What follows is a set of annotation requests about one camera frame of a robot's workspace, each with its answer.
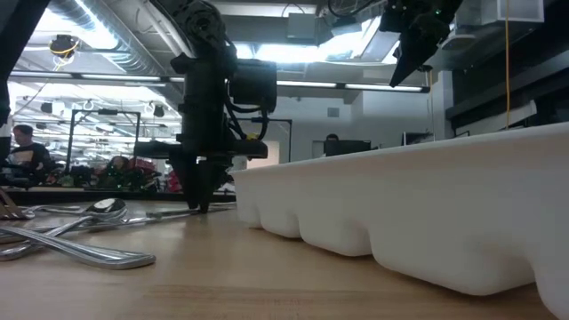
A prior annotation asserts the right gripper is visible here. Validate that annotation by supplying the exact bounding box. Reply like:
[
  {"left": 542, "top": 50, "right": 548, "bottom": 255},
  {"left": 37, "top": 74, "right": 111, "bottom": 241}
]
[{"left": 380, "top": 0, "right": 463, "bottom": 88}]

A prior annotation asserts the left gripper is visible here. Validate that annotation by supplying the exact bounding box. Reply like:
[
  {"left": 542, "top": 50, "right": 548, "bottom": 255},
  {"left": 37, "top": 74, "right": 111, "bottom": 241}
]
[{"left": 132, "top": 104, "right": 270, "bottom": 214}]

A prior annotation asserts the silver spoon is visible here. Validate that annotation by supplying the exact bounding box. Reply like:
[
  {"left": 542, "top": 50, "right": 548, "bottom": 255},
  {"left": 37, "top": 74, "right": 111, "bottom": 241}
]
[
  {"left": 0, "top": 225, "right": 157, "bottom": 271},
  {"left": 0, "top": 197, "right": 129, "bottom": 263}
]

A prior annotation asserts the white cutlery tray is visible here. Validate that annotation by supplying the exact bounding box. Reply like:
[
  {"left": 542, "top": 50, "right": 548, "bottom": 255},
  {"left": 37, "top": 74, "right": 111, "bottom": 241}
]
[{"left": 230, "top": 122, "right": 569, "bottom": 320}]

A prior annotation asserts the red equipment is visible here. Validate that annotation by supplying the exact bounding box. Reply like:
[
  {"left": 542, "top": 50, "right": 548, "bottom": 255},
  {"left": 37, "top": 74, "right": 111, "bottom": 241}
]
[
  {"left": 126, "top": 157, "right": 157, "bottom": 179},
  {"left": 166, "top": 171, "right": 183, "bottom": 193}
]

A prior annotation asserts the long ceiling light strip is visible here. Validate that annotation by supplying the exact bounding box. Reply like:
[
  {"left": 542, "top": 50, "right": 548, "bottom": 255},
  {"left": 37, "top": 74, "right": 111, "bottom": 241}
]
[{"left": 8, "top": 69, "right": 431, "bottom": 93}]

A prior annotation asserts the bright white panel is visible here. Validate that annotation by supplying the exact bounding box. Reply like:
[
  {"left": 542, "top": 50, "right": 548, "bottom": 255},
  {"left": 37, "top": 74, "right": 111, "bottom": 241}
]
[{"left": 246, "top": 140, "right": 281, "bottom": 170}]

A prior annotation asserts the silver knife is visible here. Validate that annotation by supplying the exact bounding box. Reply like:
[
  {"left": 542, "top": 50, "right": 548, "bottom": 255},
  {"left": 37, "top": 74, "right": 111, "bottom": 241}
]
[{"left": 44, "top": 215, "right": 161, "bottom": 236}]

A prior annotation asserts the white ceiling unit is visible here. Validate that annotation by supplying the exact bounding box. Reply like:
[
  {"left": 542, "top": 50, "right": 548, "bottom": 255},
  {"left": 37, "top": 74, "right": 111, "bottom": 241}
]
[{"left": 460, "top": 0, "right": 546, "bottom": 26}]

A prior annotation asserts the black monitor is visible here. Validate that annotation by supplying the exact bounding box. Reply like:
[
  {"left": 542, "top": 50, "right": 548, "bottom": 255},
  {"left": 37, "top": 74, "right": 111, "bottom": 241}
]
[
  {"left": 323, "top": 140, "right": 373, "bottom": 157},
  {"left": 402, "top": 132, "right": 435, "bottom": 146}
]

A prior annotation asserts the white shelf board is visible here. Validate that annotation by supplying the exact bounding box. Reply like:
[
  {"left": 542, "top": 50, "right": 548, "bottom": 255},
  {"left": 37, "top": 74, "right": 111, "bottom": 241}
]
[{"left": 446, "top": 100, "right": 539, "bottom": 134}]

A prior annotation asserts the black gantry frame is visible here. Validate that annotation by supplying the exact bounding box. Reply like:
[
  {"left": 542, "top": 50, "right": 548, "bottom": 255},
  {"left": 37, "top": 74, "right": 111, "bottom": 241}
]
[
  {"left": 66, "top": 108, "right": 141, "bottom": 174},
  {"left": 248, "top": 116, "right": 293, "bottom": 164}
]

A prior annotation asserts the black table frame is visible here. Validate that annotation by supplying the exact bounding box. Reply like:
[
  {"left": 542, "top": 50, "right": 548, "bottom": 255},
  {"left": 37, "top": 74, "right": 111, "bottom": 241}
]
[{"left": 12, "top": 188, "right": 236, "bottom": 205}]

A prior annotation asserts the silver ventilation duct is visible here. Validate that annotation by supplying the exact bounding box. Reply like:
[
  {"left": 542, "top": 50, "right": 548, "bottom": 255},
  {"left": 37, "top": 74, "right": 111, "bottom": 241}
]
[{"left": 35, "top": 0, "right": 196, "bottom": 121}]

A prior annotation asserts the black yellow cable reel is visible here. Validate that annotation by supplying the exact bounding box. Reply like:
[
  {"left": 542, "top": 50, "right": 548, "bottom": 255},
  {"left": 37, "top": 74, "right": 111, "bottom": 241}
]
[{"left": 47, "top": 33, "right": 82, "bottom": 61}]

